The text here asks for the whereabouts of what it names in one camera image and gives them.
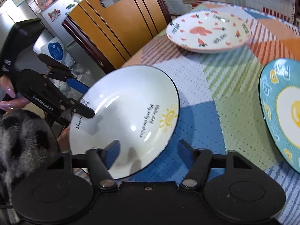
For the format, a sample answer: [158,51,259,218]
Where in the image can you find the white sun plate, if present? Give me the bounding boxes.
[69,65,179,179]

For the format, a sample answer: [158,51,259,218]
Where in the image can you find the wooden chair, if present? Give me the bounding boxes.
[62,0,171,74]

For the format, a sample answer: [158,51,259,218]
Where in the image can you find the left hand pink nails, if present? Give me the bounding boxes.
[1,75,30,113]

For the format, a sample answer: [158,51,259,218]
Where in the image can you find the silver refrigerator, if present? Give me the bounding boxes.
[1,0,82,47]

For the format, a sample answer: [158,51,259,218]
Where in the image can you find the pink bunny carrot plate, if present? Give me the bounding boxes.
[166,10,252,53]

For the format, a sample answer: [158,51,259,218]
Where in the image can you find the blue fried egg plate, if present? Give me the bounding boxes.
[258,58,300,172]

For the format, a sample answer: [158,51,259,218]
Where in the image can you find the colourful patchwork tablecloth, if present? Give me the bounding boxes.
[127,2,299,224]

